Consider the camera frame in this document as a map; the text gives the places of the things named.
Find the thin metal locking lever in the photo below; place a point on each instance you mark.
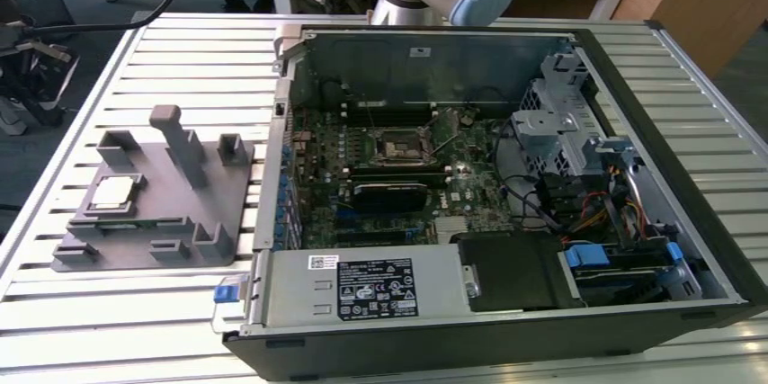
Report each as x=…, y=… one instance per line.
x=453, y=136
x=372, y=121

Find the silver power supply unit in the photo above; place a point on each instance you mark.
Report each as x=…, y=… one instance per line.
x=288, y=294

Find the hard disk in blue carrier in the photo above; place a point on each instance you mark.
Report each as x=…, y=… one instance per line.
x=584, y=256

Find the grey plastic parts rack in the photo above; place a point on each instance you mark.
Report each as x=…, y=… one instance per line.
x=173, y=204

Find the wooden cabinet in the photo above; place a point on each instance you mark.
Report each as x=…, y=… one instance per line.
x=713, y=6

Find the small silver heatsink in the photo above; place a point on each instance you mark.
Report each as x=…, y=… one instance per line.
x=451, y=227

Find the white furniture foot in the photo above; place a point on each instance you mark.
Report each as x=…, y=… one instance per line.
x=8, y=123

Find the silver metal drive cage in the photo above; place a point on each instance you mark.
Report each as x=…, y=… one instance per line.
x=540, y=127

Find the green RAM stick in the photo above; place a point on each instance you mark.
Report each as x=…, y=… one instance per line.
x=128, y=224

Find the black open PC case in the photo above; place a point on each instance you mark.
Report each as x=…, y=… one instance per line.
x=420, y=348

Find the black graphics card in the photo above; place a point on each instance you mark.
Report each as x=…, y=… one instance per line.
x=389, y=199

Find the blue plastic case latch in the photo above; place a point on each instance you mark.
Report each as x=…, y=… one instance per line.
x=225, y=293

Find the green motherboard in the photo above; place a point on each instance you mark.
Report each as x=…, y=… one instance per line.
x=473, y=186

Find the round coin battery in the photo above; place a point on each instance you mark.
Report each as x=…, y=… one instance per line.
x=467, y=119

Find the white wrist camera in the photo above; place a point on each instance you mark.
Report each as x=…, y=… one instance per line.
x=60, y=83

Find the black RAM slot bank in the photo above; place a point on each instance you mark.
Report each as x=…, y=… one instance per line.
x=396, y=173
x=389, y=112

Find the silver square CPU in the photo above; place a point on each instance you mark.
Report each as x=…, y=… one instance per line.
x=111, y=193

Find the CPU socket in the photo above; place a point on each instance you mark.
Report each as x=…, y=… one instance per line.
x=396, y=148

